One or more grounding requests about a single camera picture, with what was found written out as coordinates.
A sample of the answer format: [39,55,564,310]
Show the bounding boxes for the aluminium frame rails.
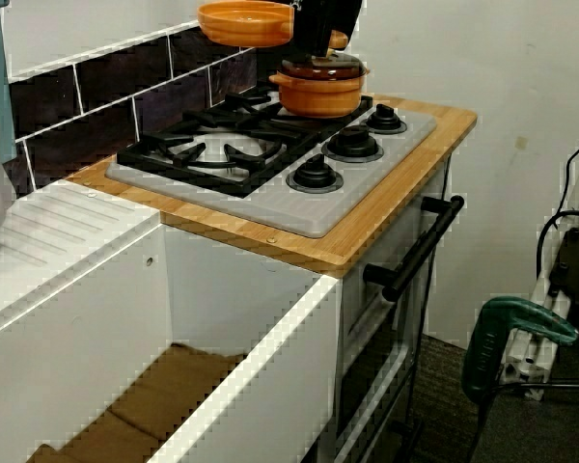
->
[499,144,579,401]

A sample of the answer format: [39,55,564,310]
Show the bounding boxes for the green power tool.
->
[460,296,579,404]

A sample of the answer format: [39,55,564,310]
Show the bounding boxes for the dark tile backsplash panel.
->
[7,4,260,192]

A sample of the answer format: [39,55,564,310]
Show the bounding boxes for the black oven door handle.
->
[363,195,465,301]

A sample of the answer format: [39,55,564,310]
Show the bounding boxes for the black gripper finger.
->
[292,0,338,57]
[335,0,366,40]

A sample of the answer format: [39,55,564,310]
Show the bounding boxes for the dark upright pillar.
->
[255,43,298,93]

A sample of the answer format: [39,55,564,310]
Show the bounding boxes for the grey toy stove plate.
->
[104,103,438,238]

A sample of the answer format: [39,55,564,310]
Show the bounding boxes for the brown transparent lid yellow knob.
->
[280,51,371,81]

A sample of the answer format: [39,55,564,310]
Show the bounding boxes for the white toy oven door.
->
[335,158,453,463]

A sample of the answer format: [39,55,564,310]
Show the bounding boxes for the orange toy frying pan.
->
[196,0,349,50]

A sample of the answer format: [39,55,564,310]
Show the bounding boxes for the black burner grate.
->
[117,81,373,199]

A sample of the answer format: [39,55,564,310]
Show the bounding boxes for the black stove knob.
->
[360,104,408,135]
[321,125,385,163]
[286,154,345,194]

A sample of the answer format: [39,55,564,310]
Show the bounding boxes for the orange toy cooking pot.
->
[268,71,368,120]

